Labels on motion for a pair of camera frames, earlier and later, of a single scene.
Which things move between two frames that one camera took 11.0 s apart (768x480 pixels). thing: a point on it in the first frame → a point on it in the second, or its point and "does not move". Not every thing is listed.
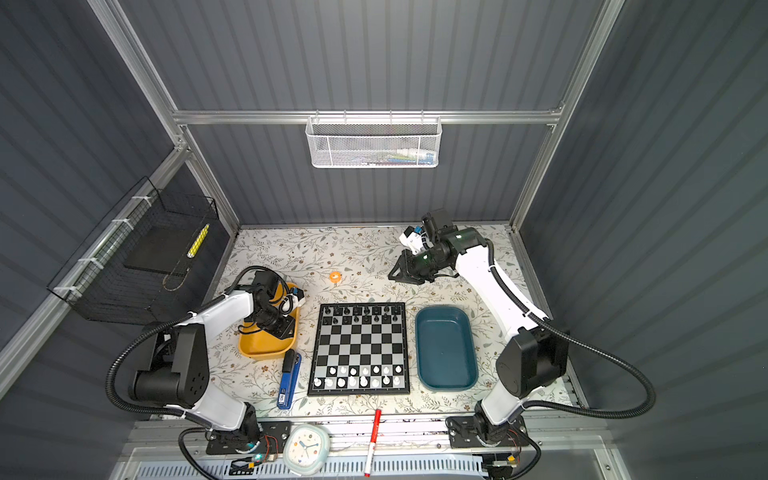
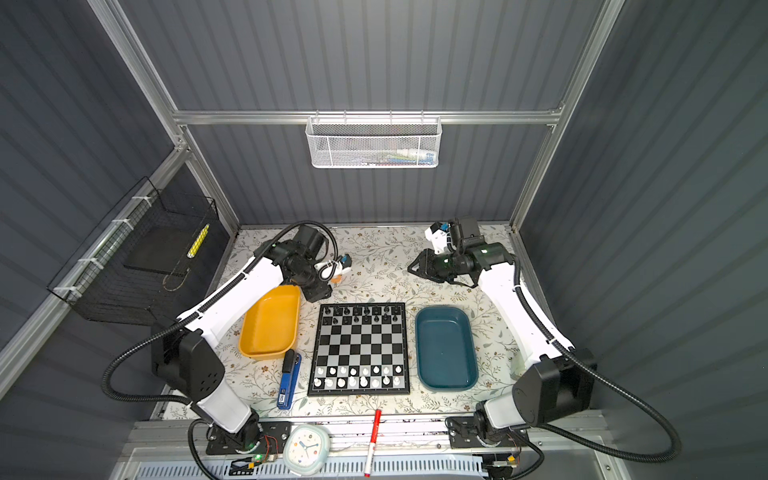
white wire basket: (368, 142) does not move
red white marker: (373, 442) does not move
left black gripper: (282, 333) → (323, 290)
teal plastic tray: (445, 349) does not move
